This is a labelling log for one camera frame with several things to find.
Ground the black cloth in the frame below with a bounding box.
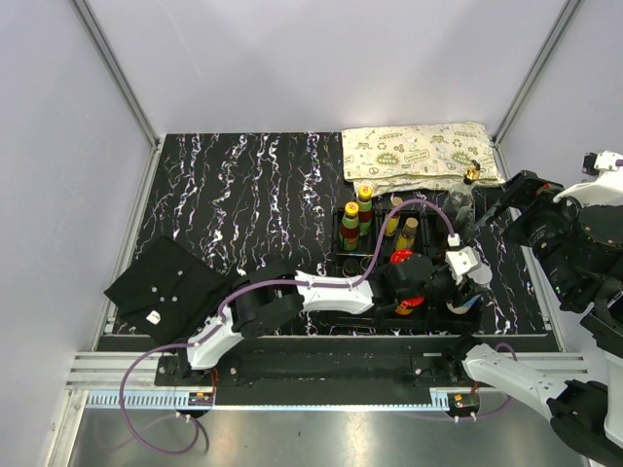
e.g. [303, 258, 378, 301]
[104, 236, 230, 345]

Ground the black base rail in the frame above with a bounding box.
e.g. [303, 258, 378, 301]
[155, 336, 479, 407]

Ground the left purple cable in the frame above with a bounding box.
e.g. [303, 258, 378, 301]
[119, 198, 461, 456]

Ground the red-lid chili sauce jar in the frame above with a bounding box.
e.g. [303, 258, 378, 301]
[390, 249, 413, 265]
[395, 297, 425, 317]

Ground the yellow-label beige-cap bottle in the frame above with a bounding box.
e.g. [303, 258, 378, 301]
[384, 196, 403, 238]
[394, 217, 419, 251]

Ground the white-lid granule jar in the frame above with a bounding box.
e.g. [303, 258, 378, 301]
[446, 287, 483, 315]
[470, 263, 493, 288]

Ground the yellow-cap green-label bottle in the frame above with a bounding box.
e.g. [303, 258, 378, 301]
[356, 185, 374, 237]
[339, 201, 360, 252]

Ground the black organizer tray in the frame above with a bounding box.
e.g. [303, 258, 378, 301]
[328, 208, 489, 335]

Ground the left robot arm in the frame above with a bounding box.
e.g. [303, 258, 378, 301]
[175, 247, 493, 385]

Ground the red-lid chili sauce jar front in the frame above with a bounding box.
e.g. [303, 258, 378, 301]
[390, 249, 413, 265]

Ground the glass oil bottle gold spout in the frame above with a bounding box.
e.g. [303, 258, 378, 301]
[443, 160, 481, 217]

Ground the patterned cream folded cloth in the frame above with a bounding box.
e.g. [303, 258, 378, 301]
[341, 122, 504, 197]

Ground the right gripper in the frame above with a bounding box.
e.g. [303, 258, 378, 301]
[469, 164, 601, 300]

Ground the yellow-cap green-label bottle front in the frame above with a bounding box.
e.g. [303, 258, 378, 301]
[339, 201, 360, 252]

